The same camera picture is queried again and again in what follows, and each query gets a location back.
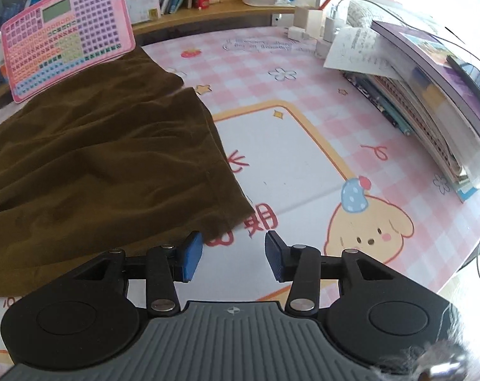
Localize stack of books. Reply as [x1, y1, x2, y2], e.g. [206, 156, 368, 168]
[343, 20, 480, 192]

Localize brown pants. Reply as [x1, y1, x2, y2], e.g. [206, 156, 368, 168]
[0, 50, 256, 298]

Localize pink periodic table board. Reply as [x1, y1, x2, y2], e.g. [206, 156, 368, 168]
[0, 0, 137, 104]

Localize dark tablet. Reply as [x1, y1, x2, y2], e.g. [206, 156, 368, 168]
[446, 53, 480, 101]

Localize white card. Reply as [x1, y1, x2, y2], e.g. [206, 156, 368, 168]
[125, 0, 161, 25]

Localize white charger plugs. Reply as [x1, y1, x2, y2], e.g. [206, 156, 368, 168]
[288, 6, 348, 59]

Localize white printed paper sheet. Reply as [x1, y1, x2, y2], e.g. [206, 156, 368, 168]
[323, 27, 402, 81]

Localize black cable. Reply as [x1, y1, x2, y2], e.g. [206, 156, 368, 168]
[335, 0, 480, 84]

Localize grey knit cloth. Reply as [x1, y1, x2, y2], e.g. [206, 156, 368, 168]
[348, 0, 397, 29]

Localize white pen holder box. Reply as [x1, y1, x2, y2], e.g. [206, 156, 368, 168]
[294, 6, 325, 37]

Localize pink checkered desk mat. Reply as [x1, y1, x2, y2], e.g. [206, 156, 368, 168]
[0, 24, 480, 370]

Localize purple book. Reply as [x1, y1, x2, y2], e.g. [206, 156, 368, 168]
[370, 20, 480, 151]

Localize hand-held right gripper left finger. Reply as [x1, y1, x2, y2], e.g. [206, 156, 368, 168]
[71, 231, 204, 318]

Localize wooden shelf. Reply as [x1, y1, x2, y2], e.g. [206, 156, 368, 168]
[131, 3, 297, 37]

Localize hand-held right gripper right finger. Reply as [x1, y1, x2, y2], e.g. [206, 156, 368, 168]
[265, 230, 396, 318]

